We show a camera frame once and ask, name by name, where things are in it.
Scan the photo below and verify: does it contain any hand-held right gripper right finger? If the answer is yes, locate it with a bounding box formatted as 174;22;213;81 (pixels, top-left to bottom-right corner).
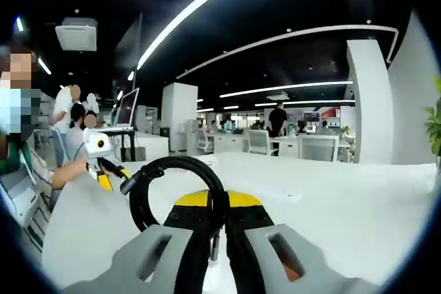
225;190;380;291

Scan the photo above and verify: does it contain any person's striped white shirt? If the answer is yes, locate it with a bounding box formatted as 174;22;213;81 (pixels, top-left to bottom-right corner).
17;138;58;243

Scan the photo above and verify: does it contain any white ceiling light strip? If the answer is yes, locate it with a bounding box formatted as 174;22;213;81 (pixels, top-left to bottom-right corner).
37;56;53;76
136;0;277;71
219;81;354;99
254;100;356;107

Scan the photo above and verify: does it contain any white desk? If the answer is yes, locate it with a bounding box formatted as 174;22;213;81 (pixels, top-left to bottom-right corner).
41;151;438;290

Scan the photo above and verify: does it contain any white framed monitor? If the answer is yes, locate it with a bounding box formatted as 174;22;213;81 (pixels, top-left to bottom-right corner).
115;87;141;128

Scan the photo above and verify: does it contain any person's green vest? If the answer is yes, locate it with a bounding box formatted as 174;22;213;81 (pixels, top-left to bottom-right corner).
0;134;23;175

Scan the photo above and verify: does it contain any red wall screen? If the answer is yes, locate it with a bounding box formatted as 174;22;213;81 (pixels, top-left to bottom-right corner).
302;107;342;123

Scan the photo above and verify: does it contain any white mesh office chair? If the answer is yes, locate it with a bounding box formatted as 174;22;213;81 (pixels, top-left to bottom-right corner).
196;127;216;155
246;129;271;156
298;134;340;162

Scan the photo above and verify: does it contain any black charger cable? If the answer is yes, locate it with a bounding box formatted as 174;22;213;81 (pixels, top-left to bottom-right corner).
120;155;231;261

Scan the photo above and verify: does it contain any green potted plant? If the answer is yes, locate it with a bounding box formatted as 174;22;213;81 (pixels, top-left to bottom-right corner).
424;75;441;169

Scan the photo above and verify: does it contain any white ceiling light outline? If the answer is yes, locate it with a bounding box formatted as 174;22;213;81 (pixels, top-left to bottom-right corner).
176;25;399;80

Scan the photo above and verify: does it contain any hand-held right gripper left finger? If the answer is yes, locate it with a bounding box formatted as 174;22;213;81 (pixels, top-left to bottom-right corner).
61;189;216;290

